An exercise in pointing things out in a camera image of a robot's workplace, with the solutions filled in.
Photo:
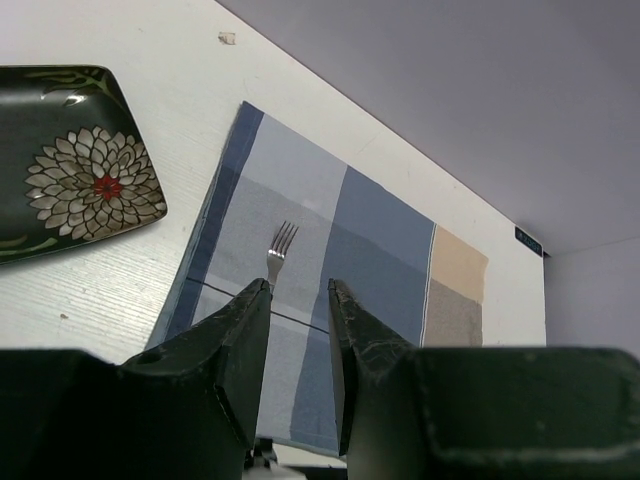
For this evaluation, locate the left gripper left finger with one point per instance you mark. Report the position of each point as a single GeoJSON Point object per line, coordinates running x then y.
{"type": "Point", "coordinates": [198, 392]}

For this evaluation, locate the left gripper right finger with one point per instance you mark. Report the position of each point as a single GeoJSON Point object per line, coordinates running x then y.
{"type": "Point", "coordinates": [376, 395]}

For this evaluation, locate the blue beige checked placemat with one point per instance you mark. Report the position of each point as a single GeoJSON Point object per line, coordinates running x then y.
{"type": "Point", "coordinates": [413, 275]}

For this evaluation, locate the metal fork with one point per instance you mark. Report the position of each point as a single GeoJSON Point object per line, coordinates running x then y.
{"type": "Point", "coordinates": [278, 250]}

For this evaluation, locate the dark floral rectangular plate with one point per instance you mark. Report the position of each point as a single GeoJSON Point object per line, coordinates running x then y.
{"type": "Point", "coordinates": [74, 166]}

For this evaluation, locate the right blue table label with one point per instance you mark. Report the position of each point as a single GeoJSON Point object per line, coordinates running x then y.
{"type": "Point", "coordinates": [528, 241]}

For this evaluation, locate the small white tape scrap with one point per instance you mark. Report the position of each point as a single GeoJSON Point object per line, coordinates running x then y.
{"type": "Point", "coordinates": [227, 38]}

